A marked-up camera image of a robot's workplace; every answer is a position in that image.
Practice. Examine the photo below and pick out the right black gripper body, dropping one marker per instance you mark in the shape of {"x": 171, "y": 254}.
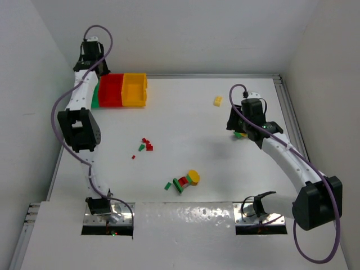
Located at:
{"x": 233, "y": 121}

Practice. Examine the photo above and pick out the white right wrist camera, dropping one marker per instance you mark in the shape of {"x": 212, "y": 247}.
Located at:
{"x": 253, "y": 95}

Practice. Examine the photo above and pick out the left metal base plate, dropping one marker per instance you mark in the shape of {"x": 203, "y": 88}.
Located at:
{"x": 120, "y": 216}

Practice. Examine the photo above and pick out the red plastic bin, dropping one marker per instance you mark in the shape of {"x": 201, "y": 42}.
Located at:
{"x": 110, "y": 90}

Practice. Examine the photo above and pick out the multicolour lego assembly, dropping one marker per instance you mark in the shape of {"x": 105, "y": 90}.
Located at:
{"x": 192, "y": 178}

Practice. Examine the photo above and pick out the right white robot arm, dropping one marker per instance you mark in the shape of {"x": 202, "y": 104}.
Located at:
{"x": 319, "y": 198}

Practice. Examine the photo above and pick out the red lego bricks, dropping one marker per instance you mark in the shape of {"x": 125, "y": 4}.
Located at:
{"x": 149, "y": 147}

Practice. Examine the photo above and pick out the green lego slope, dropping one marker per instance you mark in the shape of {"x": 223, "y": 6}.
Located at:
{"x": 142, "y": 146}

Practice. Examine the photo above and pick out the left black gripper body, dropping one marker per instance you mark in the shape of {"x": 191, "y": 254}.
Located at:
{"x": 84, "y": 64}

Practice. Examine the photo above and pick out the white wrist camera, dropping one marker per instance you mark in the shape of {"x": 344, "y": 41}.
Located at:
{"x": 92, "y": 39}
{"x": 253, "y": 95}

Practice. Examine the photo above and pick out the small green lego plate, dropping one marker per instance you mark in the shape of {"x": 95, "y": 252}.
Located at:
{"x": 167, "y": 186}

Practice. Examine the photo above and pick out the green plastic bin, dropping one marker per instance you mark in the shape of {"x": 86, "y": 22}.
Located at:
{"x": 95, "y": 102}

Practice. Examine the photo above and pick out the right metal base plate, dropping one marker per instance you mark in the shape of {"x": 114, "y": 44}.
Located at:
{"x": 245, "y": 215}

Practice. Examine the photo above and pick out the yellow plastic bin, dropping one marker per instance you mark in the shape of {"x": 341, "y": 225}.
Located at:
{"x": 134, "y": 90}

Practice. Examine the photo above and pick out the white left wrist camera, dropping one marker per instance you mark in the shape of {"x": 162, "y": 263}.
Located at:
{"x": 92, "y": 39}

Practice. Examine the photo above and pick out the aluminium frame rail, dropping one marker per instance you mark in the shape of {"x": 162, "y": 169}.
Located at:
{"x": 289, "y": 116}

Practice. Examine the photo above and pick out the yellow lego brick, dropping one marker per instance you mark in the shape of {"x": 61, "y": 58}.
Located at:
{"x": 218, "y": 101}

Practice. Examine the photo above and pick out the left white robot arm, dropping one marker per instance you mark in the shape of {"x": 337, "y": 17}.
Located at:
{"x": 79, "y": 127}

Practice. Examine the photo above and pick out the green yellow lego pile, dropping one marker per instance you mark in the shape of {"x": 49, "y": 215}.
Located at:
{"x": 240, "y": 135}

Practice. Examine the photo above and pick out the metal base plate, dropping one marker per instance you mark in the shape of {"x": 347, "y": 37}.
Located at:
{"x": 120, "y": 216}
{"x": 245, "y": 215}

